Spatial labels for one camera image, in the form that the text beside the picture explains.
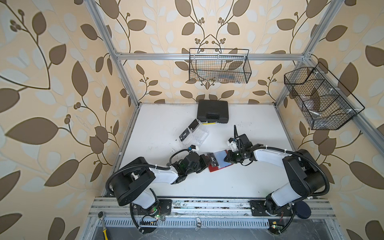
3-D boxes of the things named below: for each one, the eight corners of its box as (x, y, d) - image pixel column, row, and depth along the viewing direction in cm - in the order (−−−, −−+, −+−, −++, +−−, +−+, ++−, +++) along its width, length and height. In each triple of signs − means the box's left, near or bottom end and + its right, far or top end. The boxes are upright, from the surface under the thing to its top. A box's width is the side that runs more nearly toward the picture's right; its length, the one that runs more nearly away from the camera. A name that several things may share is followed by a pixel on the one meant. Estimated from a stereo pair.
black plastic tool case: (197, 123, 110) (197, 117, 106) (197, 105, 123) (197, 99, 118) (229, 123, 110) (230, 117, 106) (225, 105, 123) (227, 99, 118)
